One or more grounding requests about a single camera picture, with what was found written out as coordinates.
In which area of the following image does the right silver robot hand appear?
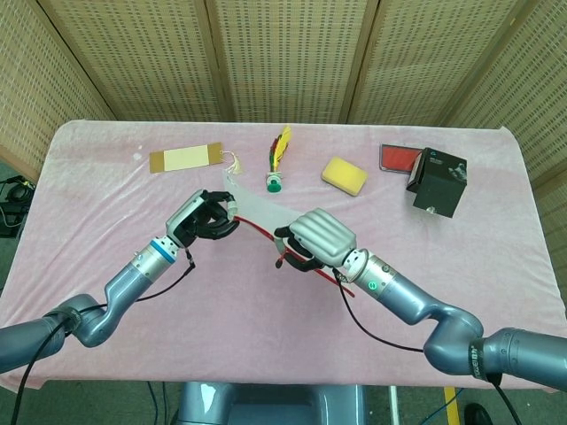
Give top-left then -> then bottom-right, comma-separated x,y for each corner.
273,208 -> 358,272

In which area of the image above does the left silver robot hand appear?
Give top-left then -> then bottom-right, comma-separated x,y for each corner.
165,189 -> 241,249

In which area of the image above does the gold cream bookmark with tassel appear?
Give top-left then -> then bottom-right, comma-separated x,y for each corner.
148,141 -> 244,176

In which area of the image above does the yellow sponge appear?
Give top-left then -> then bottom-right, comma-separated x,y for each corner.
321,156 -> 369,197

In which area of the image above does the feather shuttlecock with green base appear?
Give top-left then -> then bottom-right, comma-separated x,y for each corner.
265,126 -> 293,195

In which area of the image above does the pink tablecloth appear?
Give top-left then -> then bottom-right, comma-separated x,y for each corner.
0,119 -> 567,393

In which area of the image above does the red ink pad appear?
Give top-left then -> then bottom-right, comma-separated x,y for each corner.
379,143 -> 424,173

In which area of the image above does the black cardboard box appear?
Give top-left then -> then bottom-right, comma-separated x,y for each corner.
406,147 -> 469,219

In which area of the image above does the blue-grey robot torso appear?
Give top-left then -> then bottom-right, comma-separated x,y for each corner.
170,381 -> 369,425

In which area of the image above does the woven folding screen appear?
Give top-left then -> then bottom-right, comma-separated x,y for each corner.
0,0 -> 567,275

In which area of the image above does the yellow floor tape strip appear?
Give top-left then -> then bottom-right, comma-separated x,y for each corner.
444,387 -> 460,425

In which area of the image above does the black caster wheel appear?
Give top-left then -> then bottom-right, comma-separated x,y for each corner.
464,401 -> 493,425

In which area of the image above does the black left hand cable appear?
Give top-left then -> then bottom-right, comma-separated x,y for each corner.
8,250 -> 199,425

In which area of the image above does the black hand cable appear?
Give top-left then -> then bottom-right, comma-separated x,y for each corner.
8,250 -> 199,425
335,273 -> 426,354

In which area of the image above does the black right hand cable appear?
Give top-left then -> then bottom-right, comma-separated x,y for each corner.
335,273 -> 426,354

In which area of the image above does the black equipment with cables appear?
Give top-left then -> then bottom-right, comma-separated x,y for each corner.
0,175 -> 36,238

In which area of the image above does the blue floor cable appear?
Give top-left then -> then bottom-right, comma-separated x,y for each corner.
147,381 -> 170,425

